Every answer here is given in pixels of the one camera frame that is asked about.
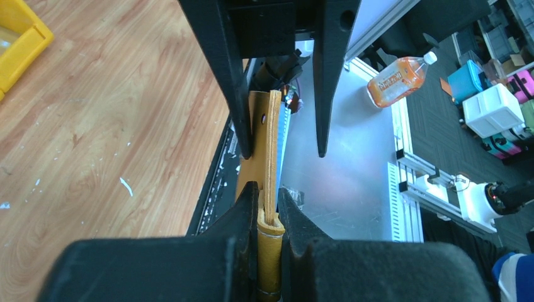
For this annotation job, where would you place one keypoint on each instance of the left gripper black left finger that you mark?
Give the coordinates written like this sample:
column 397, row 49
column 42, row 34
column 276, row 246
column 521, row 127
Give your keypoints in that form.
column 216, row 265

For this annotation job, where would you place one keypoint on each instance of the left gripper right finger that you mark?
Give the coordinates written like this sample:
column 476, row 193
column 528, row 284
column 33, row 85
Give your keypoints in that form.
column 316, row 267

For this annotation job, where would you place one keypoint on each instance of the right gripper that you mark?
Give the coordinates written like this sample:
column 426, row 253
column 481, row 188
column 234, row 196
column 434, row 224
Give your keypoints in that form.
column 251, row 29

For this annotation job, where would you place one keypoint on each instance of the yellow leather card holder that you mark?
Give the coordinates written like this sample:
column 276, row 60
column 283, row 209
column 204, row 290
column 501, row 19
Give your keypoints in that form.
column 261, row 168

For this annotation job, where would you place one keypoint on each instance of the orange drink bottle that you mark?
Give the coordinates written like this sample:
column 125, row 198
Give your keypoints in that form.
column 399, row 79

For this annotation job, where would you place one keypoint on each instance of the blue storage box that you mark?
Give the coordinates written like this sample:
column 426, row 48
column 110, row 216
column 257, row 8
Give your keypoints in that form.
column 465, row 82

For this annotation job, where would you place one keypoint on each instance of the white storage box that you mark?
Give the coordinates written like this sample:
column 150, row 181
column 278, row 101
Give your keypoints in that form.
column 492, row 111

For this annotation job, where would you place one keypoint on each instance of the left yellow bin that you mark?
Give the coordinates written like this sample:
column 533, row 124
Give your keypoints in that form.
column 24, row 36

